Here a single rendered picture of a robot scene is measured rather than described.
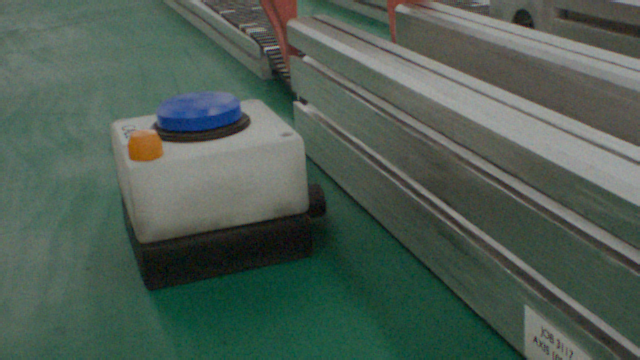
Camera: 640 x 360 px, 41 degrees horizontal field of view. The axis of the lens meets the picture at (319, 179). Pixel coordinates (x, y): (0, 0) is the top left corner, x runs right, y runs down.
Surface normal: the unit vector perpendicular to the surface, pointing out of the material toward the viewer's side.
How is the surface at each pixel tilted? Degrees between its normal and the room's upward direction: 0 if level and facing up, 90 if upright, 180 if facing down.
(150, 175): 90
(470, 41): 90
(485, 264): 90
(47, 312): 0
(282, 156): 90
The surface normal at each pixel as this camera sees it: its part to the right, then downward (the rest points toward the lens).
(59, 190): -0.07, -0.93
